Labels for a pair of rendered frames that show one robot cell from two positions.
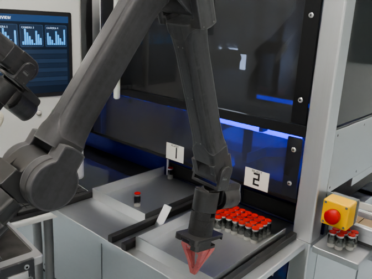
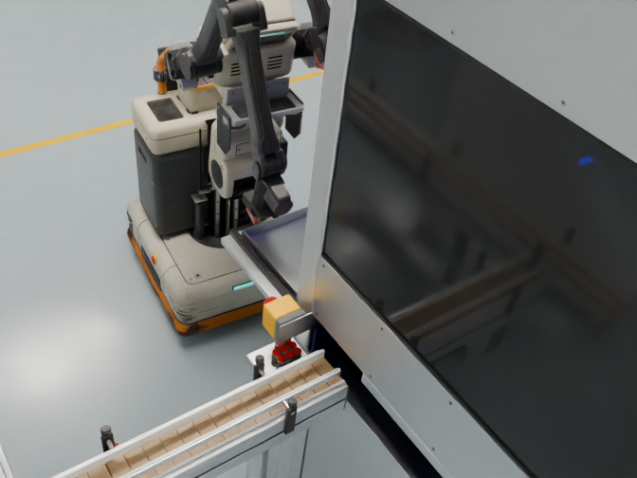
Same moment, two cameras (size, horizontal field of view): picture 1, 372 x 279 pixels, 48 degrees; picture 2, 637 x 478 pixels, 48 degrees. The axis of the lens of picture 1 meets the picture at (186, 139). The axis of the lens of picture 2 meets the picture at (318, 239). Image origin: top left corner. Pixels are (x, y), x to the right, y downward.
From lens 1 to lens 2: 2.15 m
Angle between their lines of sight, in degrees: 86
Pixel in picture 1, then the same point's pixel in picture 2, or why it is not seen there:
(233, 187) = (274, 196)
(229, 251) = (295, 266)
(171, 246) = not seen: hidden behind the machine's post
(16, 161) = not seen: hidden behind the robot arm
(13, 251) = (244, 113)
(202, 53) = (241, 59)
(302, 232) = not seen: hidden behind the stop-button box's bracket
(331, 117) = (309, 228)
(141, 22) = (212, 12)
